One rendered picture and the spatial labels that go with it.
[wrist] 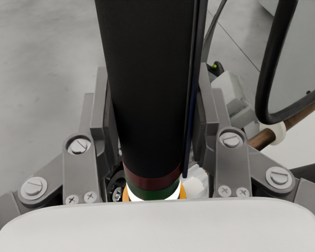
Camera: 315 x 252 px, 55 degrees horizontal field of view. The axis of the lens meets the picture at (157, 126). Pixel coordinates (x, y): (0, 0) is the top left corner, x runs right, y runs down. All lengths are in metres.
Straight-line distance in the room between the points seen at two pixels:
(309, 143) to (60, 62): 2.39
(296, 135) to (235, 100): 0.13
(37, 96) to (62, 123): 0.37
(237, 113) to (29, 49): 2.54
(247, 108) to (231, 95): 0.04
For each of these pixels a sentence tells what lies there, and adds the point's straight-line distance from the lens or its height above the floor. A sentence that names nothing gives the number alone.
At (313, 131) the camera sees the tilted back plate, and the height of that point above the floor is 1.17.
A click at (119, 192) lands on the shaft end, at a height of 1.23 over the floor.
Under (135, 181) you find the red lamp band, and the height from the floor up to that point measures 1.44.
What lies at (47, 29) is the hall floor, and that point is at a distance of 3.22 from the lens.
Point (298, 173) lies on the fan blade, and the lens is 0.34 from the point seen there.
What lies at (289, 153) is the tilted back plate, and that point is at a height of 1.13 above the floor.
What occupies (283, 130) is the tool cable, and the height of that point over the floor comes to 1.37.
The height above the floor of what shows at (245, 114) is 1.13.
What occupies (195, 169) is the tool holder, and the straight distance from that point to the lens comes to 0.26.
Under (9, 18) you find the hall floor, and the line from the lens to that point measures 3.56.
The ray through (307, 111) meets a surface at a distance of 0.33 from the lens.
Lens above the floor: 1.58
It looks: 49 degrees down
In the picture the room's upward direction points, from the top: 1 degrees counter-clockwise
